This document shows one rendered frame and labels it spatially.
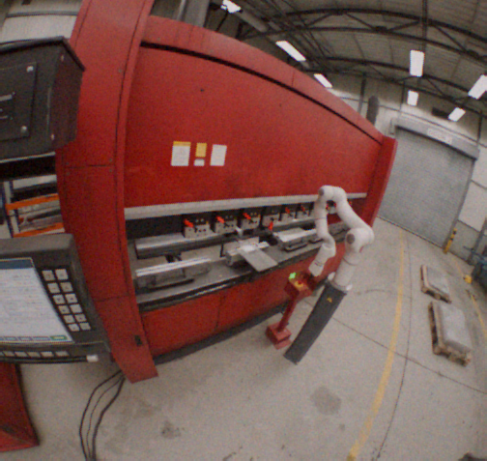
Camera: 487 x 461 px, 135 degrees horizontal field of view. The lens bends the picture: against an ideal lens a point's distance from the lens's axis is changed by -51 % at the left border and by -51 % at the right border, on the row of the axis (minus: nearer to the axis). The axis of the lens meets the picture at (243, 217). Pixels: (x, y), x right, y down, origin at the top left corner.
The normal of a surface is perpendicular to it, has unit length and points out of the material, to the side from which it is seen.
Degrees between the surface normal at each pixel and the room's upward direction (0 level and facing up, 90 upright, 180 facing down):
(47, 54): 90
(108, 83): 90
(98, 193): 90
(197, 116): 90
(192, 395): 0
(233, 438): 0
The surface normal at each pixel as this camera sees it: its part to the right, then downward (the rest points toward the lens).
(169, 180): 0.58, 0.41
